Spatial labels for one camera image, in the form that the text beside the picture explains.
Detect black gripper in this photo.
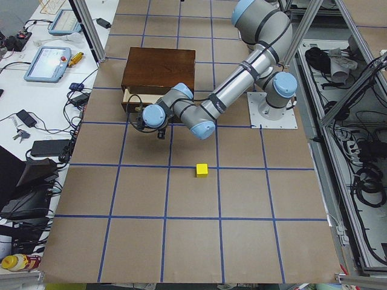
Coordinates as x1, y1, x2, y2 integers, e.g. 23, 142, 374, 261
135, 105, 167, 140

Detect light wooden drawer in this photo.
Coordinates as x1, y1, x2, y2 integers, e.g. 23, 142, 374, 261
122, 88, 175, 124

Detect yellow block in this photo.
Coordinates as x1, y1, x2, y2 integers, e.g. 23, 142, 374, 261
196, 163, 209, 178

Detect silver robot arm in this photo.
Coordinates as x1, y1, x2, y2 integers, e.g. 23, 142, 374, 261
131, 1, 297, 140

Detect dark wooden drawer cabinet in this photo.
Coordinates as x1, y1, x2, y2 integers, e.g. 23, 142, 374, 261
121, 47, 196, 95

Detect yellow tool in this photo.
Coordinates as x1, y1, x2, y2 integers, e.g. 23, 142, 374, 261
68, 51, 84, 68

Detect black power brick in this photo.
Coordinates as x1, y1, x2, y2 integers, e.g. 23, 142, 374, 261
30, 139, 70, 157

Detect near teach pendant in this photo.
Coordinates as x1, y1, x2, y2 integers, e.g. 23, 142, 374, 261
24, 46, 71, 83

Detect teach pendant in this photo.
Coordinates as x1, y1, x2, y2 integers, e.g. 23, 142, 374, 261
48, 9, 81, 35
24, 46, 71, 83

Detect black laptop charger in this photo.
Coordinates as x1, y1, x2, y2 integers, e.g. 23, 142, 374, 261
96, 18, 111, 29

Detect black smartphone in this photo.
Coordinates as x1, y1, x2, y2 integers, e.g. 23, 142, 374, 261
16, 109, 37, 127

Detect keys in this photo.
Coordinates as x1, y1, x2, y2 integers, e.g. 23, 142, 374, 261
13, 129, 30, 143

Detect far teach pendant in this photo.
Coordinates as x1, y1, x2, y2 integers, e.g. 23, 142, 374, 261
48, 9, 81, 35

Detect yellow mustard bottle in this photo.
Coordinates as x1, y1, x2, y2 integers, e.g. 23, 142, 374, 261
1, 254, 42, 272

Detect aluminium frame post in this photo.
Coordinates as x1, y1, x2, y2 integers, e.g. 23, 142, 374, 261
68, 0, 106, 63

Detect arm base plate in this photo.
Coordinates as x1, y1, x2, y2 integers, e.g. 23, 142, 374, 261
247, 92, 298, 130

